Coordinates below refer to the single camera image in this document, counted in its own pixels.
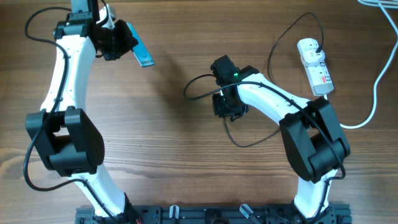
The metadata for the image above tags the blue screen Galaxy smartphone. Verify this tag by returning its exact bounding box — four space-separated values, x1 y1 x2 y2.
127 22 155 67

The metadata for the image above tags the black USB charger cable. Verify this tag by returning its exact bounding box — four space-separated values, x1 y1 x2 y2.
222 12 325 148

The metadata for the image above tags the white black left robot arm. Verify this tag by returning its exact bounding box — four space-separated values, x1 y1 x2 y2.
25 1 147 223

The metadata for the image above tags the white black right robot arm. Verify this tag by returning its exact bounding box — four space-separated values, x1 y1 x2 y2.
210 55 350 222

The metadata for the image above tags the white charger plug adapter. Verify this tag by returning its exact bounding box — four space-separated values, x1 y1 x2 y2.
301 49 325 67

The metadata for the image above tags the white power strip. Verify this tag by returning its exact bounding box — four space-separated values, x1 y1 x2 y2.
297 38 334 96

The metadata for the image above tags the white power strip cord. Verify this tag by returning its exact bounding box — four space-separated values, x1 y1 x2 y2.
323 2 398 130

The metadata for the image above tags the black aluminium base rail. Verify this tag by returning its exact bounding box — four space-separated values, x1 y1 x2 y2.
75 203 353 224

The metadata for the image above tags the white cable bundle top right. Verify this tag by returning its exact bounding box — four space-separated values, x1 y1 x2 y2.
356 0 398 9

